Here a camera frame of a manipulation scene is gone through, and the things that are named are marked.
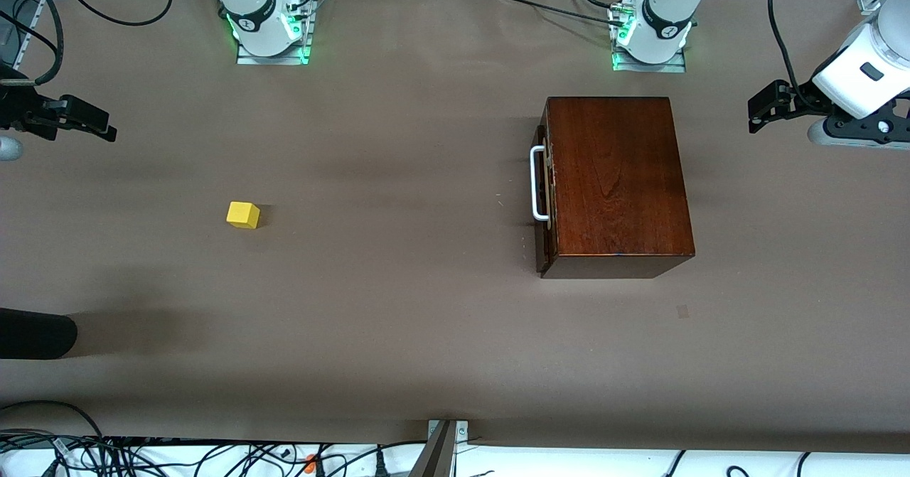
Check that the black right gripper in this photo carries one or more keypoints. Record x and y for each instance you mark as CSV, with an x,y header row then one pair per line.
x,y
21,113

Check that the black plug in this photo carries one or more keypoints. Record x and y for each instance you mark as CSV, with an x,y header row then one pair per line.
x,y
380,466

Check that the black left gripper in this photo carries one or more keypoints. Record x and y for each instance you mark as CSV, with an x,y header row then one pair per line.
x,y
802,102

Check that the orange connector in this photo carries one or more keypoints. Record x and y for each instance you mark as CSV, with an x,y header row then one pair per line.
x,y
311,463

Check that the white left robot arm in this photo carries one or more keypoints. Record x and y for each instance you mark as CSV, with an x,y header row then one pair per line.
x,y
668,15

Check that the black cylinder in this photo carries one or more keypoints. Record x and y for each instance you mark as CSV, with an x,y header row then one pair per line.
x,y
35,333

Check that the brown paper table cover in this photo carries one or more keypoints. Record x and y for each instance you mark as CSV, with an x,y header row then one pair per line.
x,y
355,285

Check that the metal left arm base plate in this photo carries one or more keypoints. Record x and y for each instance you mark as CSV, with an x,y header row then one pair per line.
x,y
650,68

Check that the yellow block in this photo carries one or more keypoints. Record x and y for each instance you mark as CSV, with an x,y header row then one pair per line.
x,y
243,215

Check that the black angled post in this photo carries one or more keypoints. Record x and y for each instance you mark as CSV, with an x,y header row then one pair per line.
x,y
437,456

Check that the dark brown wooden cabinet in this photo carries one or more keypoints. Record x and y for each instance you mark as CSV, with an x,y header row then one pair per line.
x,y
618,178

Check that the silver metal bracket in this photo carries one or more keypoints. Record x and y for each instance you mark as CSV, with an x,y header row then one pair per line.
x,y
462,431

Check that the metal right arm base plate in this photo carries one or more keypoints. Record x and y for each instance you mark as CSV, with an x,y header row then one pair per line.
x,y
274,60

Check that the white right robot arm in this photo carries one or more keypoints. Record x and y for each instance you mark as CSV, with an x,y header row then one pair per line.
x,y
256,15

